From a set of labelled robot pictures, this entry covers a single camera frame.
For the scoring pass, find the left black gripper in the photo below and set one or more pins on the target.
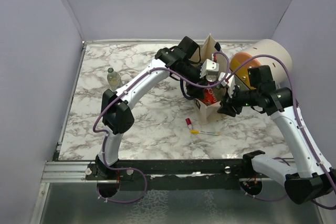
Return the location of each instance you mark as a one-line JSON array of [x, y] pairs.
[[194, 90]]

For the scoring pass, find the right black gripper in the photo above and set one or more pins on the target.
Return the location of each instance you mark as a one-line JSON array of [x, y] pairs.
[[232, 109]]

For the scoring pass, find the beige canvas bag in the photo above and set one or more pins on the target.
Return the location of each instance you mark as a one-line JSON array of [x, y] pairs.
[[207, 114]]

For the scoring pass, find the red soda can front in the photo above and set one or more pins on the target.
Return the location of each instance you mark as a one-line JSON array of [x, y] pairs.
[[211, 95]]

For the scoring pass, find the clear bottle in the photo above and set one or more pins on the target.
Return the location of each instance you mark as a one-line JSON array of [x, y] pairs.
[[113, 79]]

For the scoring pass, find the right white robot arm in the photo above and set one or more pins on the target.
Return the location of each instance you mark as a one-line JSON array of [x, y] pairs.
[[313, 175]]

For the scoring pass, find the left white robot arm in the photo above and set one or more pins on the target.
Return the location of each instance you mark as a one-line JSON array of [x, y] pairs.
[[116, 107]]

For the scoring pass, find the yellow white pen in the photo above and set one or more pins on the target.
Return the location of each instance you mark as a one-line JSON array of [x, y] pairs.
[[204, 132]]

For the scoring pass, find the red capped small tube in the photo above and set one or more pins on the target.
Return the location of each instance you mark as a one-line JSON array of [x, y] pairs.
[[189, 123]]

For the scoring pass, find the cream cylinder orange yellow face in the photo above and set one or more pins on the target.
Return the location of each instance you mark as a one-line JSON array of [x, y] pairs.
[[262, 47]]

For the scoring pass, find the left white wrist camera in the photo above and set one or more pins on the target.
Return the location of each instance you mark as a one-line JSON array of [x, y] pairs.
[[209, 70]]

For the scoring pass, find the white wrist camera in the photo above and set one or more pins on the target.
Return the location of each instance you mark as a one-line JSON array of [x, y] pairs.
[[209, 70], [227, 85]]

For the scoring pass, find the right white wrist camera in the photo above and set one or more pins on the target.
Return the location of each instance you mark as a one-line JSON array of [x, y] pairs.
[[227, 85]]

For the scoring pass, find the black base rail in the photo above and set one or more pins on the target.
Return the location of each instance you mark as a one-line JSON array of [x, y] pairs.
[[171, 183]]

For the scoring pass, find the aluminium frame rail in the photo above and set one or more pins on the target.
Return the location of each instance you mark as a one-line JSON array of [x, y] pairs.
[[86, 171]]

